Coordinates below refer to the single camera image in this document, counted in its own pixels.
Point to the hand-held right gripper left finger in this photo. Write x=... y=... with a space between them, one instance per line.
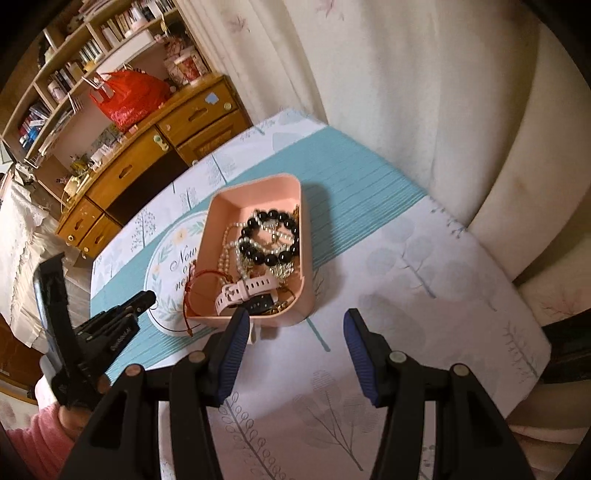
x=233 y=357

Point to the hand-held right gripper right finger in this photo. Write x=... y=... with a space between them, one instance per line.
x=358 y=355

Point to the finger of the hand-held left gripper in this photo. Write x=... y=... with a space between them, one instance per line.
x=129 y=316
x=144 y=296

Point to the pink plastic tray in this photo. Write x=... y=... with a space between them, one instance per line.
x=221 y=207

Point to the person's left forearm pink sleeve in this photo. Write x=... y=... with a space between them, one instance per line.
x=37 y=443

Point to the person's left hand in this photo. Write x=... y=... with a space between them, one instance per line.
x=74 y=420

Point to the round floral mat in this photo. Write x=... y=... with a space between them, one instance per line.
x=173 y=258

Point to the black fitness band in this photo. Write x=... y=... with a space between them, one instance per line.
x=261 y=307

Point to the white lace cloth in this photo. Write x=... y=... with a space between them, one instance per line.
x=23 y=258

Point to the wooden cabinet with drawers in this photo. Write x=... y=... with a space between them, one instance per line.
x=138 y=170

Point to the red plastic bag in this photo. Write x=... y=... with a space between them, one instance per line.
x=131 y=99

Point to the floral patterned tin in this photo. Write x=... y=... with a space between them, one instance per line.
x=187 y=67

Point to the wooden bookshelf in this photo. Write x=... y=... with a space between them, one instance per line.
x=69 y=69

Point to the white sofa cushion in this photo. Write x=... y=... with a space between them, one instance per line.
x=535 y=184

